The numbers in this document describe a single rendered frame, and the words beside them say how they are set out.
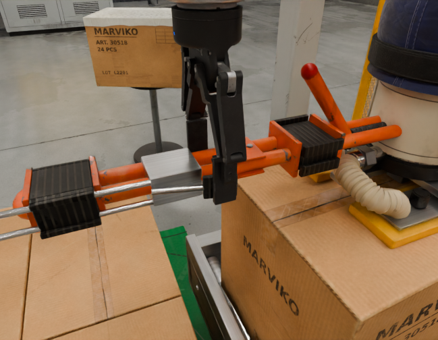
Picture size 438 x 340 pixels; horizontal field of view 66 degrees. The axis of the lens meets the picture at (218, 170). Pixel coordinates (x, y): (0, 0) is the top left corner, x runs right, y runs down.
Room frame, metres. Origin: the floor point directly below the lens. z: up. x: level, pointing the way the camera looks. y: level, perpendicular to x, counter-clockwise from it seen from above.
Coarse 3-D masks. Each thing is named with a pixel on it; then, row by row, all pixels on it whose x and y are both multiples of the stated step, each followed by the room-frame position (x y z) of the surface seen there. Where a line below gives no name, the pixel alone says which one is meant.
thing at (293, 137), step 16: (272, 128) 0.48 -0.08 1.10; (288, 128) 0.48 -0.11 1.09; (304, 128) 0.48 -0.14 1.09; (320, 128) 0.48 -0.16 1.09; (336, 128) 0.46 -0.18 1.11; (288, 144) 0.43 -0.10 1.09; (304, 144) 0.43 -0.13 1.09; (320, 144) 0.42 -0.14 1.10; (336, 144) 0.43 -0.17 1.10; (304, 160) 0.42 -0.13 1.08; (320, 160) 0.43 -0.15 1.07; (336, 160) 0.43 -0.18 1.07; (304, 176) 0.41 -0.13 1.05
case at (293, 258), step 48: (240, 192) 0.53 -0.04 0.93; (288, 192) 0.51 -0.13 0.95; (336, 192) 0.51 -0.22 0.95; (240, 240) 0.52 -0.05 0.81; (288, 240) 0.38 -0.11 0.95; (336, 240) 0.38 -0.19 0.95; (432, 240) 0.38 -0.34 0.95; (240, 288) 0.51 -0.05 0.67; (288, 288) 0.37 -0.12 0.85; (336, 288) 0.29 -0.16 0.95; (384, 288) 0.29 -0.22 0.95; (432, 288) 0.30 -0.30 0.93; (288, 336) 0.35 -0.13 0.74; (336, 336) 0.27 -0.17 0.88; (384, 336) 0.28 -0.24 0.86; (432, 336) 0.35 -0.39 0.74
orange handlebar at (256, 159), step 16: (384, 128) 0.50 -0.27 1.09; (400, 128) 0.50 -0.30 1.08; (256, 144) 0.45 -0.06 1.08; (272, 144) 0.45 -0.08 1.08; (352, 144) 0.46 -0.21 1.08; (208, 160) 0.41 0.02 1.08; (256, 160) 0.40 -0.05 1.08; (272, 160) 0.41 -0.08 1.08; (288, 160) 0.42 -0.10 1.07; (112, 176) 0.37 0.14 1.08; (128, 176) 0.37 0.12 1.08; (144, 176) 0.38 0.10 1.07; (240, 176) 0.39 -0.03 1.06; (128, 192) 0.33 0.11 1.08; (144, 192) 0.34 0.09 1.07
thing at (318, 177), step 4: (348, 148) 0.61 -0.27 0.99; (324, 172) 0.55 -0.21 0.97; (328, 172) 0.55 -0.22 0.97; (312, 176) 0.55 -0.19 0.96; (316, 176) 0.54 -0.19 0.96; (320, 176) 0.54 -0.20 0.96; (324, 176) 0.54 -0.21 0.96; (328, 176) 0.55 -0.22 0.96; (316, 180) 0.54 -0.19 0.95; (320, 180) 0.54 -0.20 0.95; (324, 180) 0.54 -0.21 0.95
